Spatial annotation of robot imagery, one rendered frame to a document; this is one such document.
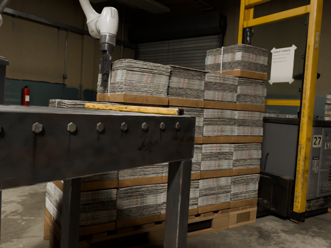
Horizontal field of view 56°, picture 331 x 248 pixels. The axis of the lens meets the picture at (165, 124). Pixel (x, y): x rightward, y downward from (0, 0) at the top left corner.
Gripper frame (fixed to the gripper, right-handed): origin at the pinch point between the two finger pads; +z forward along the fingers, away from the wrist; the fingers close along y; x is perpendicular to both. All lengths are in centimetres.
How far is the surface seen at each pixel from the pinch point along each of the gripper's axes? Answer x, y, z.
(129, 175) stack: -12, -18, 52
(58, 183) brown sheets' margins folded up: 23, -8, 57
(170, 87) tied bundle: -33.9, -18.4, -0.2
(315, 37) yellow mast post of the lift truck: -144, -38, -51
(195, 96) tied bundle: -53, -18, 3
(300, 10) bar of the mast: -142, -24, -73
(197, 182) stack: -61, -19, 57
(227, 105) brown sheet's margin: -81, -19, 6
